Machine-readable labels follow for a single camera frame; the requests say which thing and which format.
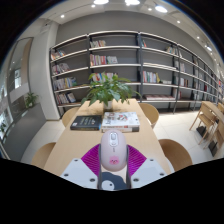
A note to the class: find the pink computer mouse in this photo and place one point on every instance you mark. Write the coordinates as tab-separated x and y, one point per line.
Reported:
113	153

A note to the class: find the small green plant on counter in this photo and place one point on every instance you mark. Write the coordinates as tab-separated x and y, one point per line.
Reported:
31	100

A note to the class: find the thick white book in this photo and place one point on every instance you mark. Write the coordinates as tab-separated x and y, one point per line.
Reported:
120	129

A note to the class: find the group of wooden slat chairs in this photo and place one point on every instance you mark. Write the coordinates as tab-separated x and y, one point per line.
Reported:
208	121

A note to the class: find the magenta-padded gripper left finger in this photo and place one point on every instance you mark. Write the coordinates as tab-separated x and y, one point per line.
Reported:
79	170

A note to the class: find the green potted plant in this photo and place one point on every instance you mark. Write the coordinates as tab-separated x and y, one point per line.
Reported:
108	90

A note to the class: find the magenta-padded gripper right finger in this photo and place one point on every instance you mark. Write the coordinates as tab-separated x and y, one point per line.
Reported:
148	170

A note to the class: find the grey bookshelf unit with books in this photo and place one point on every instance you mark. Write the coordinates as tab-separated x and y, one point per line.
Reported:
160	56

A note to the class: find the group of ceiling lights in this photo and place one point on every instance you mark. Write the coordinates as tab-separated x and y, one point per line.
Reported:
161	8

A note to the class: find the white illustrated book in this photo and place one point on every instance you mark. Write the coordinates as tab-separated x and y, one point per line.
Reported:
121	118

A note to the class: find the black book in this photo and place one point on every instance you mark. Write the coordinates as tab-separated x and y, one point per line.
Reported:
86	122

